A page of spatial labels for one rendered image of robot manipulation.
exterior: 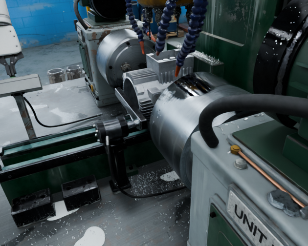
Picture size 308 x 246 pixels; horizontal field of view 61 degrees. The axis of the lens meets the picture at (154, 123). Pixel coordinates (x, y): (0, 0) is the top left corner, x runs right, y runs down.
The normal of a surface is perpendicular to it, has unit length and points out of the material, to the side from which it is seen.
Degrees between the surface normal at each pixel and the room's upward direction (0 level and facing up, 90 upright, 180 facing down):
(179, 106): 43
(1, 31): 58
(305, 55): 67
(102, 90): 90
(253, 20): 90
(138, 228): 0
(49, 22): 90
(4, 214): 0
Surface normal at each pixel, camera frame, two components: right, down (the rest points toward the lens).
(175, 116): -0.77, -0.30
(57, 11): 0.47, 0.44
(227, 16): -0.92, 0.24
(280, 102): -0.60, -0.21
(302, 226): -0.04, -0.86
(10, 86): 0.33, -0.01
